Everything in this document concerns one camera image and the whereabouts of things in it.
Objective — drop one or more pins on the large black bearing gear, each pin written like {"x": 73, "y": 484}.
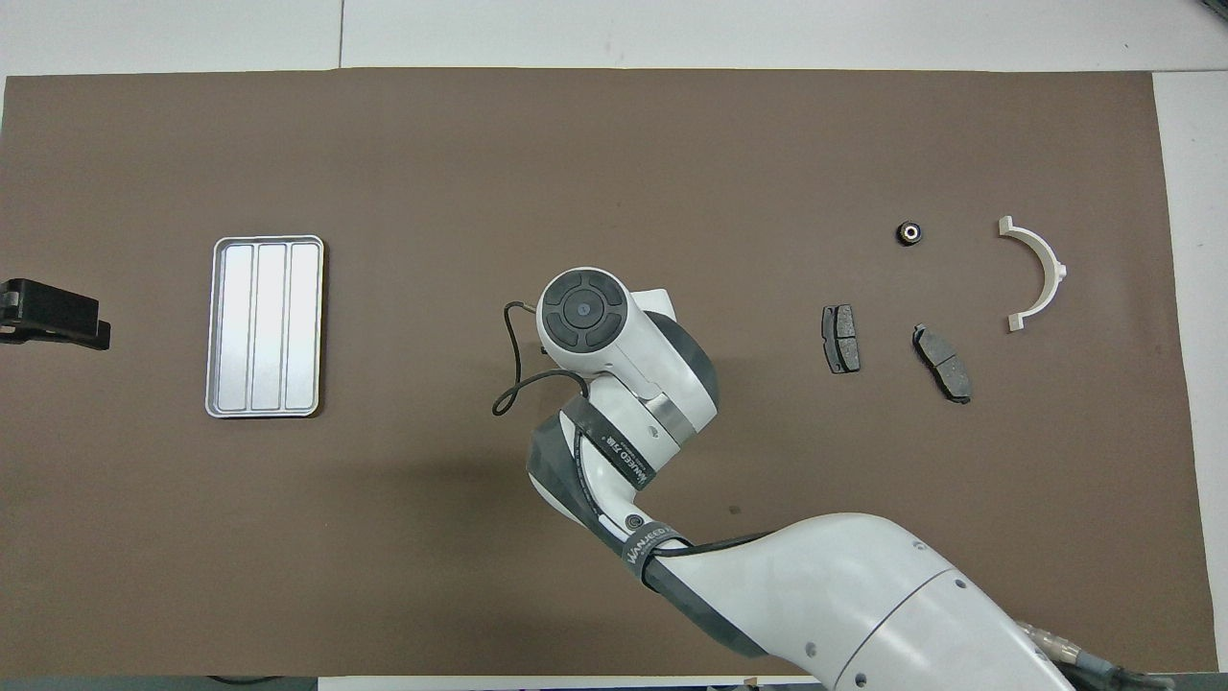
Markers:
{"x": 909, "y": 232}

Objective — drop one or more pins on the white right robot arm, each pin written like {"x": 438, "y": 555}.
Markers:
{"x": 844, "y": 595}

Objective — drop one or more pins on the silver metal tray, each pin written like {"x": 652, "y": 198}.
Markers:
{"x": 269, "y": 336}

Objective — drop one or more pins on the brown table mat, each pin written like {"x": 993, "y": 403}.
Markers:
{"x": 432, "y": 576}

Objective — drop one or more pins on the dark grey brake pad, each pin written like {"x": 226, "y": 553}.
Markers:
{"x": 840, "y": 339}
{"x": 942, "y": 363}

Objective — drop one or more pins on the white curved plastic bracket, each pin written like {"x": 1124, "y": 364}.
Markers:
{"x": 1054, "y": 280}

